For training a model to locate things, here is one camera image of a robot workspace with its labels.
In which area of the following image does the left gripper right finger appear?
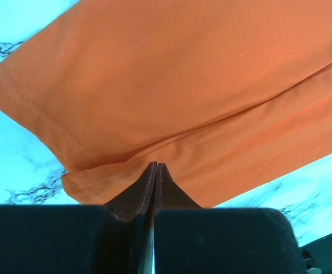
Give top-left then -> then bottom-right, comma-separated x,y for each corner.
155,163 -> 203,210

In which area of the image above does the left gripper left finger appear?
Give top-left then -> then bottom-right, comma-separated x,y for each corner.
104,162 -> 157,221

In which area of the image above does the orange t shirt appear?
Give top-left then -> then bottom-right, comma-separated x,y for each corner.
0,1 -> 332,207

